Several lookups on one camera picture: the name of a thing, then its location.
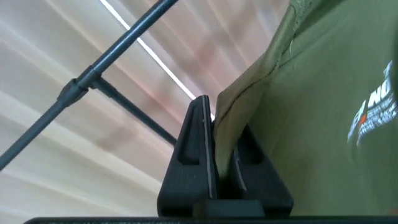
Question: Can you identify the green printed shirt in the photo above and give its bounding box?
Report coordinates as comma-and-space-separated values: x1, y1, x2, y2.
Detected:
213, 0, 398, 218

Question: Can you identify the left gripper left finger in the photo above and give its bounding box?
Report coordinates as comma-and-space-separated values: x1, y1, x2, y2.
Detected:
157, 95, 219, 218

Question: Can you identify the black clothes rack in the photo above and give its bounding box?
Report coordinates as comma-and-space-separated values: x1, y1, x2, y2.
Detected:
0, 0, 180, 172

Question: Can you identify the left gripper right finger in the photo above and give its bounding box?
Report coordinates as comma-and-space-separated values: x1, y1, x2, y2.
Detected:
219, 123, 295, 218

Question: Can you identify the beige curtain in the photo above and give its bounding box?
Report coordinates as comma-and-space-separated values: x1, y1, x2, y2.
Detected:
0, 0, 292, 224

